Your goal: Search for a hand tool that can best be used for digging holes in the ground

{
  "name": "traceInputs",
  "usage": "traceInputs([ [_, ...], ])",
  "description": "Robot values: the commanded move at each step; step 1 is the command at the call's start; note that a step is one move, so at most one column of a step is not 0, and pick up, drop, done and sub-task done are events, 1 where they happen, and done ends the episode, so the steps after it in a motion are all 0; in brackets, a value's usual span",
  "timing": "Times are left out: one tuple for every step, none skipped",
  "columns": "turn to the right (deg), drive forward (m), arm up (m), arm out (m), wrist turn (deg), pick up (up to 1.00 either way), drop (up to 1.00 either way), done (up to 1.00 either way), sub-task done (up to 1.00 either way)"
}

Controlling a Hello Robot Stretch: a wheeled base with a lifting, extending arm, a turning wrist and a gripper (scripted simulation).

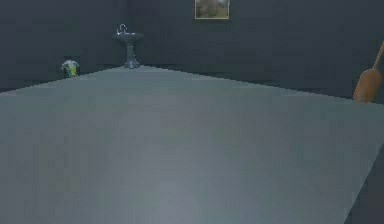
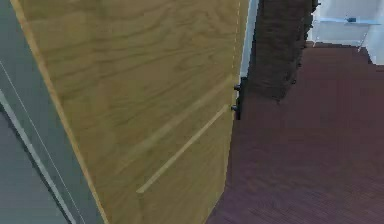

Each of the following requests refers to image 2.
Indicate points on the light wooden room door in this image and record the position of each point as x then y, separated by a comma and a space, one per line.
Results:
140, 100

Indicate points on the small dark object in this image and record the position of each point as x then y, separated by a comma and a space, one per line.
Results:
351, 19

